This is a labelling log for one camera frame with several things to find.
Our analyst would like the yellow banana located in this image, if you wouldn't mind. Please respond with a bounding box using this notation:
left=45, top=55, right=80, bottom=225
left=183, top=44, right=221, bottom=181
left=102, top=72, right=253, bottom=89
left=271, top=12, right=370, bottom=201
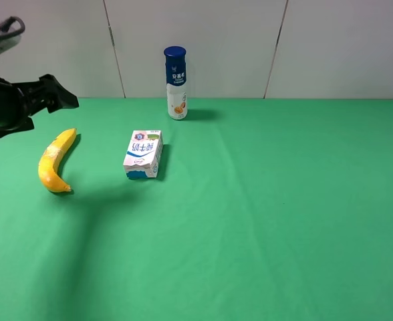
left=38, top=128, right=77, bottom=193

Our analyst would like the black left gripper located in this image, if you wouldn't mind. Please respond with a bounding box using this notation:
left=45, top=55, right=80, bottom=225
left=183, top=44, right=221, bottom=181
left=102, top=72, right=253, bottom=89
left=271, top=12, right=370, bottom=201
left=0, top=74, right=79, bottom=138

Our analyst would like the white blue milk carton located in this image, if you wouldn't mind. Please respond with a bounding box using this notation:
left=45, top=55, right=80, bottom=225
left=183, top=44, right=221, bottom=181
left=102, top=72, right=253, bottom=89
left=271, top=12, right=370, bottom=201
left=123, top=130, right=164, bottom=179

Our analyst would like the black cable loop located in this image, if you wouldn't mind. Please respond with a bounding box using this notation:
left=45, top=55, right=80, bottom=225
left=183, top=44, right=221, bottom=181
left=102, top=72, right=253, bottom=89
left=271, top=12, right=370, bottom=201
left=0, top=15, right=26, bottom=43

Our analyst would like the blue capped yogurt bottle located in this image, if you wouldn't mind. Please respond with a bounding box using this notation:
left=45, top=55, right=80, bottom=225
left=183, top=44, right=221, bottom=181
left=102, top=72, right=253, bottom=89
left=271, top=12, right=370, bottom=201
left=164, top=46, right=188, bottom=120

